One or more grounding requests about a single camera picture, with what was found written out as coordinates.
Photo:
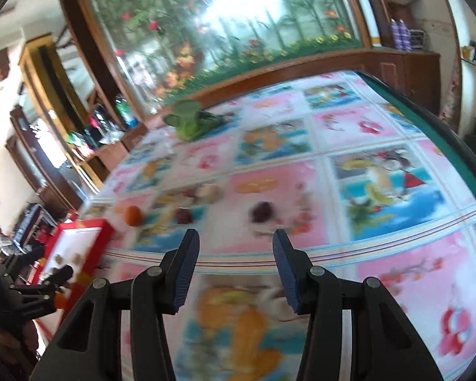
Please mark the person's left hand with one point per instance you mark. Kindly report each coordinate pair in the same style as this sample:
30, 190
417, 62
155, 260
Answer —
6, 343

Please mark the purple bottle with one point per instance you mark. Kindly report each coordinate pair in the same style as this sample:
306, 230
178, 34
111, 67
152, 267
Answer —
405, 35
394, 33

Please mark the red-rimmed white tray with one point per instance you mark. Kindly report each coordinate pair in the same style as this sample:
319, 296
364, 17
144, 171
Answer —
79, 242

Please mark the printed tablecloth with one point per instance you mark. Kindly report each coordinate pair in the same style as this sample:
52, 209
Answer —
281, 174

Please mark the green label plastic bottle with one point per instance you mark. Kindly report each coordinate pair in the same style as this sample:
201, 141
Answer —
123, 109

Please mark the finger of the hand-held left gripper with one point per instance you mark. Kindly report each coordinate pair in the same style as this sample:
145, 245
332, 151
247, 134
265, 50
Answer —
61, 276

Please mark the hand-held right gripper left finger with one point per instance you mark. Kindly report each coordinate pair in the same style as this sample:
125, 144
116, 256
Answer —
186, 278

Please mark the dark side table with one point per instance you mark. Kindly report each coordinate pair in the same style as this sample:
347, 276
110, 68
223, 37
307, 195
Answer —
27, 218

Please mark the brown kiwi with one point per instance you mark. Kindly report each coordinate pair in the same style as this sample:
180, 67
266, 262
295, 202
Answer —
76, 257

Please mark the small dark red fruit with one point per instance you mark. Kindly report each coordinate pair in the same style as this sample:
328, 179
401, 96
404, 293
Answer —
183, 216
261, 211

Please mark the green broccoli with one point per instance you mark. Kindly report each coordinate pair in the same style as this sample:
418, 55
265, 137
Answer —
188, 121

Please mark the tan rough walnut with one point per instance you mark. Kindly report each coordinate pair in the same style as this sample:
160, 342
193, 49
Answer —
58, 260

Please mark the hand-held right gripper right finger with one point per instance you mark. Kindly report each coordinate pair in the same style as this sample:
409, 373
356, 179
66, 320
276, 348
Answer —
287, 278

